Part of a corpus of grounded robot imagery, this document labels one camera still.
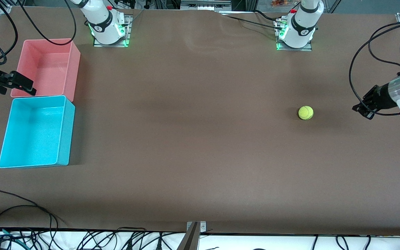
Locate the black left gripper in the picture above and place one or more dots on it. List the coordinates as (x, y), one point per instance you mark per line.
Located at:
(380, 97)

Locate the yellow tennis ball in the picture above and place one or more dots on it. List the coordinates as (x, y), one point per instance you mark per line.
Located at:
(306, 113)

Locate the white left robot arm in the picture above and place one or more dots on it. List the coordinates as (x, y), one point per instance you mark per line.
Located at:
(302, 31)

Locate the pink plastic bin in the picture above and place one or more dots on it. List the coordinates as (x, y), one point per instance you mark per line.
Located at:
(47, 69)

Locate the blue plastic bin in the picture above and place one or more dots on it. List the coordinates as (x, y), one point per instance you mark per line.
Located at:
(33, 139)

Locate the orange background item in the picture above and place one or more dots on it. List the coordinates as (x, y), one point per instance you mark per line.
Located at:
(280, 2)

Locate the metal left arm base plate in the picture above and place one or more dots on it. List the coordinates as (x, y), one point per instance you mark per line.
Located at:
(297, 49)

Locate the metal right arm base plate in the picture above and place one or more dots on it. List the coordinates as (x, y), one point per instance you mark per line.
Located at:
(129, 33)

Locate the aluminium frame bar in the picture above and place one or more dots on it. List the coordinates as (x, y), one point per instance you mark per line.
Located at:
(203, 5)

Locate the metal table edge bracket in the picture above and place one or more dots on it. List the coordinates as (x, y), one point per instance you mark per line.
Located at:
(194, 239)

